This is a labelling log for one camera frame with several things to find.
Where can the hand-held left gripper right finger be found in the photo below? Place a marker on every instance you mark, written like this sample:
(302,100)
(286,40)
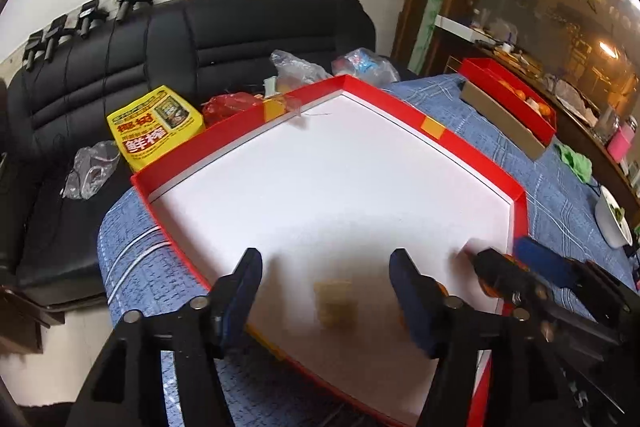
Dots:
(412,307)

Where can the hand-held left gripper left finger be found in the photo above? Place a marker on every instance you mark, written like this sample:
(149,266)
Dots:
(245,302)

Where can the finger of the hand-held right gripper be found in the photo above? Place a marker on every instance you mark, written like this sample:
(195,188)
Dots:
(497,269)
(545,262)

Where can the red tray box white inside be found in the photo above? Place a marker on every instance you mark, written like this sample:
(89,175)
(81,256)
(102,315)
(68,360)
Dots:
(325,182)

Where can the white bowl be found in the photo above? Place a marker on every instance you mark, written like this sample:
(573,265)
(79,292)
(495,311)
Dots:
(607,224)

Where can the beige cube piece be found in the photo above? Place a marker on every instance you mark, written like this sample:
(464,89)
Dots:
(336,302)

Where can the green vegetable leaves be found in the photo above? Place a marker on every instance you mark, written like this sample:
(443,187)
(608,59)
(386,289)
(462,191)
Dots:
(618,212)

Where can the green cloth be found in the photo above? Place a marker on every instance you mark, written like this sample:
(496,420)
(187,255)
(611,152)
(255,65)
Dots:
(575,159)

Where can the blue plaid tablecloth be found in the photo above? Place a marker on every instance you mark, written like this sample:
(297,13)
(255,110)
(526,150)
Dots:
(500,142)

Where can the pink cup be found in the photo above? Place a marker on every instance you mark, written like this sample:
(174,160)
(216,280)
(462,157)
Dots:
(620,144)

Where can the brown cardboard box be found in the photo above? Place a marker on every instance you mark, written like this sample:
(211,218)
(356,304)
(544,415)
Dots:
(500,119)

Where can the small orange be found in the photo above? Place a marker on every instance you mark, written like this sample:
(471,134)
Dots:
(521,95)
(545,110)

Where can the small red box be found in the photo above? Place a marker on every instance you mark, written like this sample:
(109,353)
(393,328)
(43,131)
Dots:
(500,79)

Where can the red plastic bag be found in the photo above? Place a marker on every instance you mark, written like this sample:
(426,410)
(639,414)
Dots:
(230,107)

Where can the yellow carton box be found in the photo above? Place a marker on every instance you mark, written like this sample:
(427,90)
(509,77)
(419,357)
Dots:
(150,127)

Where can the clear crumpled plastic bag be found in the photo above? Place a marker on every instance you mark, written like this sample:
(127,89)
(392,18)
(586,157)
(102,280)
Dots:
(297,69)
(92,167)

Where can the dark wooden stool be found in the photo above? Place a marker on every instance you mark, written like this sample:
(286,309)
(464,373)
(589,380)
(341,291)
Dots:
(25,317)

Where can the plastic bag with blue packets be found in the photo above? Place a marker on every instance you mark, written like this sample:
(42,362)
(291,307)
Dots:
(365,64)

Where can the white flat box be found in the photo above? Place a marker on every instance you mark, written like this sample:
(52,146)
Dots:
(462,27)

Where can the black leather sofa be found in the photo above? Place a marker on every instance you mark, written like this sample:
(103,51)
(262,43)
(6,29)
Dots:
(225,32)

